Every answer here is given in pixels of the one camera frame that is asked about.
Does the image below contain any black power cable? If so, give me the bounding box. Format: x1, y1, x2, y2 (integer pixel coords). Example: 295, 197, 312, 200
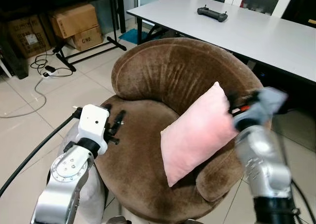
30, 46, 75, 79

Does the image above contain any pink pillow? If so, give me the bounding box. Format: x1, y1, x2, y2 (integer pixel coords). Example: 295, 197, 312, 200
160, 81, 239, 187

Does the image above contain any black remote controller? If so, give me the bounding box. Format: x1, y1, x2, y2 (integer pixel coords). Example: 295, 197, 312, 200
197, 6, 229, 23

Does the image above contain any white table with black legs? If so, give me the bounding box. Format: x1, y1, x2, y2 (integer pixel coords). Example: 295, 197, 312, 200
127, 0, 316, 84

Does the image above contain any white power strip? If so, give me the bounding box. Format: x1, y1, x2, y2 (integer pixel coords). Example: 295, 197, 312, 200
42, 66, 60, 78

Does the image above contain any white floor cable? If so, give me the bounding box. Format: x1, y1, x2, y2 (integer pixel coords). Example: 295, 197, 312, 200
0, 77, 47, 118

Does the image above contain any blue floor mat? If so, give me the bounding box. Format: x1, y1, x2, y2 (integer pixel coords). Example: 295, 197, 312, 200
118, 28, 151, 45

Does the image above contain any grey pillow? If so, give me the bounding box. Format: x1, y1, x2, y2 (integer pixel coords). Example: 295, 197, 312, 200
62, 125, 107, 224

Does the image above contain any small printed cardboard box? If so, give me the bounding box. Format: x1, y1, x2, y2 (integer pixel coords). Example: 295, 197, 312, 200
68, 26, 104, 51

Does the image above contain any cardboard box with white label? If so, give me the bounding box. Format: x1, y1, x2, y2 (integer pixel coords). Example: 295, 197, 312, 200
7, 15, 51, 58

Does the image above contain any brown round velvet sofa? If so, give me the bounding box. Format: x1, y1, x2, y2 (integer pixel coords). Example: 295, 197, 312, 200
94, 37, 277, 223

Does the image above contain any black metal clothes rack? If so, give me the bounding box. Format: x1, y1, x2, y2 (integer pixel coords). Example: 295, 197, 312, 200
52, 0, 127, 73

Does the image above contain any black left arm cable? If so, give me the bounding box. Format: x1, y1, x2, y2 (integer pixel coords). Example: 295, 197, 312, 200
0, 108, 82, 197

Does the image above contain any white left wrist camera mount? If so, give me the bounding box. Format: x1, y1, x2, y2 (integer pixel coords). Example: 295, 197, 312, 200
77, 104, 110, 155

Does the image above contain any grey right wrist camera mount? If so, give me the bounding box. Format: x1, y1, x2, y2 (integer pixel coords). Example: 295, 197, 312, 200
233, 87, 288, 131

